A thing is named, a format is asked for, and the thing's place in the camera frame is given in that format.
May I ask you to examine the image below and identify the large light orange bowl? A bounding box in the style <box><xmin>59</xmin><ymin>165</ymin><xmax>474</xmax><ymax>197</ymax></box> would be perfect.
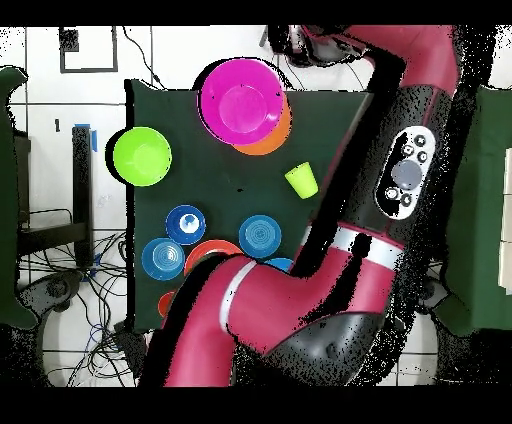
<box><xmin>231</xmin><ymin>95</ymin><xmax>293</xmax><ymax>156</ymax></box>

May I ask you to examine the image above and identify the large pink bowl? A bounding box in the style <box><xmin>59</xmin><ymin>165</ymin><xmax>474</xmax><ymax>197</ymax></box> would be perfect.
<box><xmin>198</xmin><ymin>57</ymin><xmax>286</xmax><ymax>146</ymax></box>

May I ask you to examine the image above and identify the small light blue bowl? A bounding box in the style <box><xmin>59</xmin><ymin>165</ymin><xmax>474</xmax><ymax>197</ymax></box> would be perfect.
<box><xmin>141</xmin><ymin>237</ymin><xmax>186</xmax><ymax>282</ymax></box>
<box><xmin>238</xmin><ymin>214</ymin><xmax>283</xmax><ymax>259</ymax></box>

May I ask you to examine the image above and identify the shallow red-orange bowl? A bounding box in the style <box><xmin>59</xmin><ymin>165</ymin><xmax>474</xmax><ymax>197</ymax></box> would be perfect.
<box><xmin>183</xmin><ymin>239</ymin><xmax>245</xmax><ymax>277</ymax></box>

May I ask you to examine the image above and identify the light green cup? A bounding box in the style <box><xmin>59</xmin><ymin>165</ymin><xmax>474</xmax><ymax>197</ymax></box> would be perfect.
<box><xmin>284</xmin><ymin>161</ymin><xmax>320</xmax><ymax>200</ymax></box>

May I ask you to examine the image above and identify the medium blue bowl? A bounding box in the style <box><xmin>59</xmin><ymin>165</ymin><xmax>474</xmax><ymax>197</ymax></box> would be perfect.
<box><xmin>263</xmin><ymin>257</ymin><xmax>295</xmax><ymax>273</ymax></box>

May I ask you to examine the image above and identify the dark green tablecloth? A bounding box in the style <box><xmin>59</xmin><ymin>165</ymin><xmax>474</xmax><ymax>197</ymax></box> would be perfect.
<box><xmin>125</xmin><ymin>78</ymin><xmax>375</xmax><ymax>333</ymax></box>

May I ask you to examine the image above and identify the small dark blue bowl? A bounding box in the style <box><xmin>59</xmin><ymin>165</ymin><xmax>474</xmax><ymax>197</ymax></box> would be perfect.
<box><xmin>165</xmin><ymin>204</ymin><xmax>207</xmax><ymax>246</ymax></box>

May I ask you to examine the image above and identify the light green bowl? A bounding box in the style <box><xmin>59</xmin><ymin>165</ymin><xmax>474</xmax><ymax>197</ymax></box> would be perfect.
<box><xmin>112</xmin><ymin>126</ymin><xmax>174</xmax><ymax>188</ymax></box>

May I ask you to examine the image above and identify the red-orange cup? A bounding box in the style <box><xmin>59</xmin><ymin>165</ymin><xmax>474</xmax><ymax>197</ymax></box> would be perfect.
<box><xmin>157</xmin><ymin>290</ymin><xmax>176</xmax><ymax>317</ymax></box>

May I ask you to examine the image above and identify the black power strip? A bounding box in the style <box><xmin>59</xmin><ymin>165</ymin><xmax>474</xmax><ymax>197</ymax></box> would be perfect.
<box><xmin>113</xmin><ymin>321</ymin><xmax>147</xmax><ymax>363</ymax></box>

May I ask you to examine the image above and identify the black chair base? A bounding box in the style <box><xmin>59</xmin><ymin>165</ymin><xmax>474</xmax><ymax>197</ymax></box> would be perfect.
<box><xmin>17</xmin><ymin>269</ymin><xmax>85</xmax><ymax>321</ymax></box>

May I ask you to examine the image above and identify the green cloth covered table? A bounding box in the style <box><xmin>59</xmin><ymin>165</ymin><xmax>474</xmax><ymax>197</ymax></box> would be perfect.
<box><xmin>433</xmin><ymin>85</ymin><xmax>512</xmax><ymax>337</ymax></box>
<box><xmin>0</xmin><ymin>65</ymin><xmax>39</xmax><ymax>331</ymax></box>

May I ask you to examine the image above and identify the beige box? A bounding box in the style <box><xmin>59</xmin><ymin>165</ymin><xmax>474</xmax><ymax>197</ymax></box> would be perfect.
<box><xmin>497</xmin><ymin>147</ymin><xmax>512</xmax><ymax>297</ymax></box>

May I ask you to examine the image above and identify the black bench frame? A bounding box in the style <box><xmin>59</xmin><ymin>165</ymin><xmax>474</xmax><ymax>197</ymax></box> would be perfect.
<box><xmin>15</xmin><ymin>125</ymin><xmax>95</xmax><ymax>269</ymax></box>

